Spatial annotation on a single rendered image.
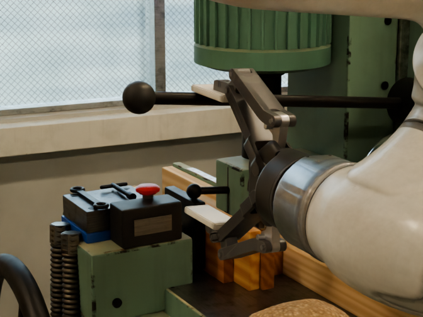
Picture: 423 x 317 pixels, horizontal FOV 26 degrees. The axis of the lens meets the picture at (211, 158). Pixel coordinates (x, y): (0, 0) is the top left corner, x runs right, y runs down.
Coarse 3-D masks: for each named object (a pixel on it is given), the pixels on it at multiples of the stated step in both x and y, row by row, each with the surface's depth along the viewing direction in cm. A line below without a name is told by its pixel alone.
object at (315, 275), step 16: (288, 256) 116; (304, 256) 113; (288, 272) 117; (304, 272) 113; (320, 272) 110; (320, 288) 111; (336, 288) 108; (352, 304) 105; (368, 304) 103; (384, 304) 100
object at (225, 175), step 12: (240, 156) 123; (216, 168) 122; (228, 168) 119; (240, 168) 117; (216, 180) 123; (228, 180) 119; (240, 180) 117; (240, 192) 117; (216, 204) 123; (228, 204) 120
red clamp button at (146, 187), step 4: (140, 184) 113; (144, 184) 113; (148, 184) 113; (152, 184) 113; (156, 184) 113; (136, 188) 112; (140, 188) 112; (144, 188) 112; (148, 188) 112; (152, 188) 112; (156, 188) 112; (140, 192) 112; (144, 192) 111; (148, 192) 111; (152, 192) 112; (156, 192) 113
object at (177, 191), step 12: (168, 192) 122; (180, 192) 120; (192, 204) 116; (204, 204) 116; (192, 228) 117; (204, 228) 117; (192, 240) 118; (204, 240) 117; (204, 252) 118; (204, 264) 118
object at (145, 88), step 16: (400, 80) 114; (128, 96) 94; (144, 96) 94; (160, 96) 96; (176, 96) 97; (192, 96) 98; (288, 96) 104; (304, 96) 105; (320, 96) 106; (336, 96) 107; (352, 96) 109; (400, 96) 112; (144, 112) 95; (400, 112) 112
